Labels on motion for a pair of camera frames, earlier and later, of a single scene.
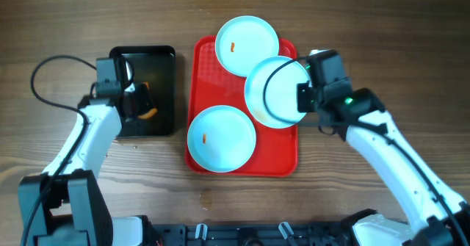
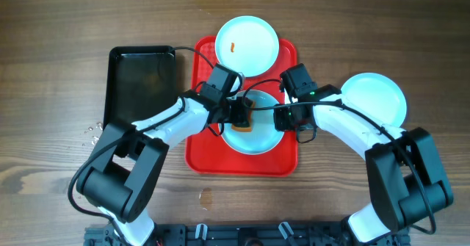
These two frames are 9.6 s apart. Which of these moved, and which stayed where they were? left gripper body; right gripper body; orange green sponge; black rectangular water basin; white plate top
Moved: orange green sponge; left gripper body; right gripper body
Stayed: black rectangular water basin; white plate top
